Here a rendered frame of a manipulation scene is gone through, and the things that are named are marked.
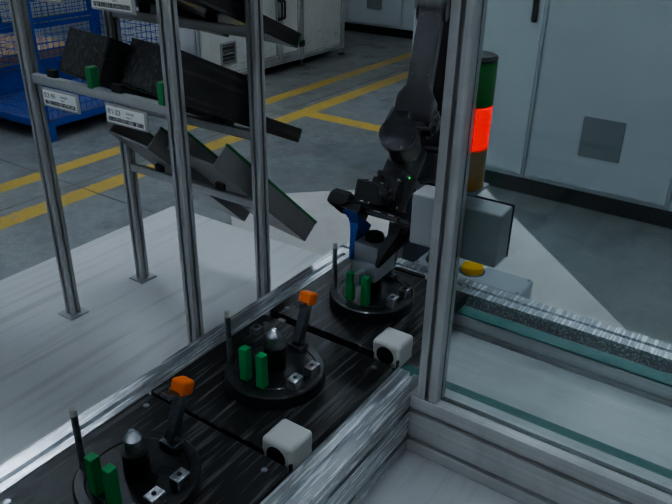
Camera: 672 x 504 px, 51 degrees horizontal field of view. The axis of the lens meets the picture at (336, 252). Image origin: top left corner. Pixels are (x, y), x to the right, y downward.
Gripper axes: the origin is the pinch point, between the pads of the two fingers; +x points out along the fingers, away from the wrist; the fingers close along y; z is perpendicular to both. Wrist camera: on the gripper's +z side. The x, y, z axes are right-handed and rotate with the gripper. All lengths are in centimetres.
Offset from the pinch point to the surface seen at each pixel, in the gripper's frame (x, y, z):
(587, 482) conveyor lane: 21.1, 41.1, 2.8
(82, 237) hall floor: 11, -233, -152
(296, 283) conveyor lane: 9.3, -14.9, -7.8
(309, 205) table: -15, -47, -51
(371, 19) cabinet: -390, -424, -586
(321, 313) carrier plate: 13.1, -4.6, -1.8
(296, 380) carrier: 23.5, 5.4, 15.5
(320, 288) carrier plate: 8.8, -9.4, -6.7
